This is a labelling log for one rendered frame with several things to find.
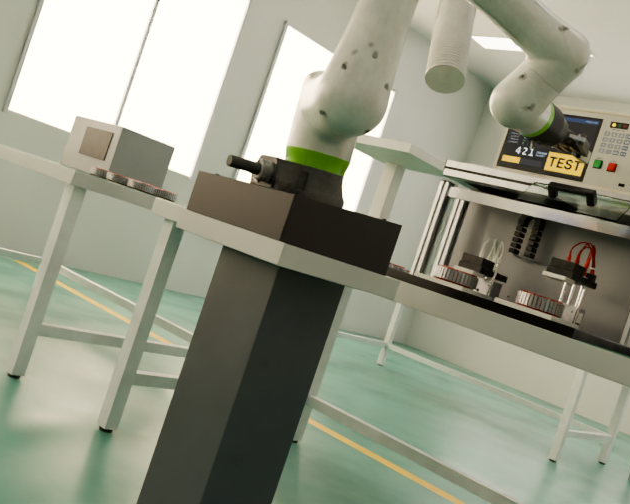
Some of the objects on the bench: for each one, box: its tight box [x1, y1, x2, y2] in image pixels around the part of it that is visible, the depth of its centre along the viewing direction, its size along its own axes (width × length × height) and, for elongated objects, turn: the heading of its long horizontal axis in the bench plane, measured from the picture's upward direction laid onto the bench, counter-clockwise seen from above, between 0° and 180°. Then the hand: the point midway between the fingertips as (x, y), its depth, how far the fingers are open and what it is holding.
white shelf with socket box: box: [354, 135, 448, 221], centre depth 301 cm, size 35×37×46 cm
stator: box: [434, 264, 479, 290], centre depth 206 cm, size 11×11×4 cm
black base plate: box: [386, 267, 630, 364], centre depth 199 cm, size 47×64×2 cm
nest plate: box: [494, 297, 579, 329], centre depth 189 cm, size 15×15×1 cm
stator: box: [515, 290, 565, 318], centre depth 189 cm, size 11×11×4 cm
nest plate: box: [414, 271, 492, 300], centre depth 206 cm, size 15×15×1 cm
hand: (581, 153), depth 194 cm, fingers closed
